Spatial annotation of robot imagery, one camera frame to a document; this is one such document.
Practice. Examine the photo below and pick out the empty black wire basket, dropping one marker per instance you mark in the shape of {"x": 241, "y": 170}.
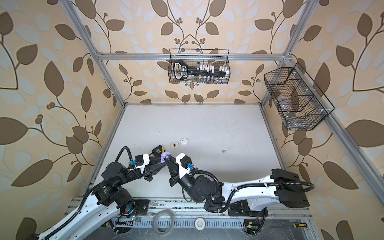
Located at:
{"x": 300, "y": 102}

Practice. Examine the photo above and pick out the black yellow tape measure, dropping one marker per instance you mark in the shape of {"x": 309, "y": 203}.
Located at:
{"x": 158, "y": 151}

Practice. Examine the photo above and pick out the wire basket with socket set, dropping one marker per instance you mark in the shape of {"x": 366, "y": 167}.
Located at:
{"x": 216, "y": 57}

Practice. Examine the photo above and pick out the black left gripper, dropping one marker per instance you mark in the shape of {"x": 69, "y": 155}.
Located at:
{"x": 149, "y": 171}

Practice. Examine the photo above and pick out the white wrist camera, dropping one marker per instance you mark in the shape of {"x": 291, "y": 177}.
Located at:
{"x": 185, "y": 165}
{"x": 140, "y": 162}

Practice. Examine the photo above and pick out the grey tape roll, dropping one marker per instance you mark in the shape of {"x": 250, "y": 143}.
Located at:
{"x": 163, "y": 223}

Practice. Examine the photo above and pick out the purple round disc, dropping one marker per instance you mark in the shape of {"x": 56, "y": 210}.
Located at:
{"x": 165, "y": 156}

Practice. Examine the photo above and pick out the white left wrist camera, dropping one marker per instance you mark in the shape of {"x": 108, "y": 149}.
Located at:
{"x": 140, "y": 162}

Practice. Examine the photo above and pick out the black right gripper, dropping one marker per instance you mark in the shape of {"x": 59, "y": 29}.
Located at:
{"x": 175, "y": 171}

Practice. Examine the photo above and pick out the white earbud charging case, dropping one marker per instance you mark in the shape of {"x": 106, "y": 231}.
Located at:
{"x": 184, "y": 141}

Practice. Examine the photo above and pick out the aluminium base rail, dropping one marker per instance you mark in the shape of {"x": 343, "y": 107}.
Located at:
{"x": 185, "y": 215}

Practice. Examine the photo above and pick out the black socket set rail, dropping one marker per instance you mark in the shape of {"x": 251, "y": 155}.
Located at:
{"x": 183, "y": 71}

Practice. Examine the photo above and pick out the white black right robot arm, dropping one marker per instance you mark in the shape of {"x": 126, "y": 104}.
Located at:
{"x": 281, "y": 187}

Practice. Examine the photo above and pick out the yellow handled screwdriver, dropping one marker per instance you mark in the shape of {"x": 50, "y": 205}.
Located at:
{"x": 295, "y": 225}

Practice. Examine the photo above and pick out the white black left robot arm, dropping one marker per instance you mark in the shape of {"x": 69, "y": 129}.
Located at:
{"x": 109, "y": 198}

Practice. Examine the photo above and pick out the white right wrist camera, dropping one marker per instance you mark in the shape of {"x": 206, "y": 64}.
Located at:
{"x": 185, "y": 165}

